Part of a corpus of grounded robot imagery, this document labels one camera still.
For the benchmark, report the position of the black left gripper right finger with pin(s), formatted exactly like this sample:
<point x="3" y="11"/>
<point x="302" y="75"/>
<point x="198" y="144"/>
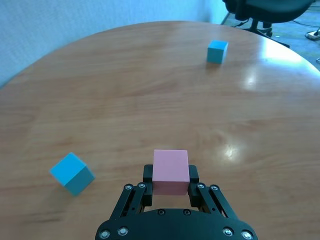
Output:
<point x="193" y="192"/>

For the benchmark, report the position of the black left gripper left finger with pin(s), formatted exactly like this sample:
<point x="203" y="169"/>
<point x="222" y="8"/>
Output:
<point x="148" y="190"/>

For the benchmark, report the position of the pink cube building block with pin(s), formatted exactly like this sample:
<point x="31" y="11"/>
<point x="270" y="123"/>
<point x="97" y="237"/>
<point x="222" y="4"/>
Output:
<point x="170" y="170"/>

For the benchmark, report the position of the blue cube building block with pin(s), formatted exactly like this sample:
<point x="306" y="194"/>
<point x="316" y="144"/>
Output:
<point x="70" y="172"/>
<point x="217" y="51"/>

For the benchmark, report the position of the black office chair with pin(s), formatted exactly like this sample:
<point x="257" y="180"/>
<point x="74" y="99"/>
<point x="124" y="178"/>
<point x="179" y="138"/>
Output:
<point x="270" y="10"/>

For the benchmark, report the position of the white power strip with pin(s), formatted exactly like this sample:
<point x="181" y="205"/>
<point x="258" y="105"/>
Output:
<point x="314" y="35"/>

